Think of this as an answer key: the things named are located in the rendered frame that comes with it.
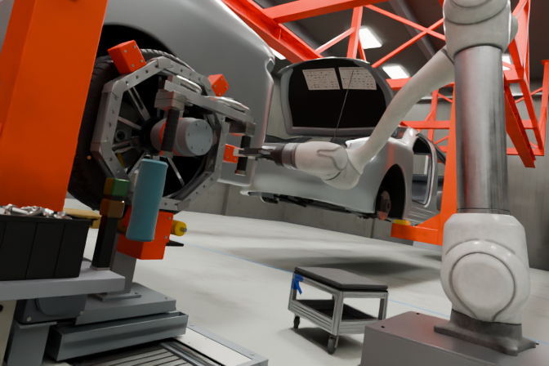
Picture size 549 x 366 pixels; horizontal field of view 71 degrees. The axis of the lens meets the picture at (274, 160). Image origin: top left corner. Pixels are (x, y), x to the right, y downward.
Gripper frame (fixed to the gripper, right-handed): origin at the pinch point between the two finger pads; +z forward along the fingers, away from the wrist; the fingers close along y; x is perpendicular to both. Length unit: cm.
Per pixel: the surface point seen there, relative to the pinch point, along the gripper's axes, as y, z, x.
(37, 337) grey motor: -50, 21, -65
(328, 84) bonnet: 285, 146, 139
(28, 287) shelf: -73, -21, -39
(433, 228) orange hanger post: 346, 22, -14
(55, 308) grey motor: -49, 16, -55
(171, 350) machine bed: -2, 18, -76
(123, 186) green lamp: -55, -15, -19
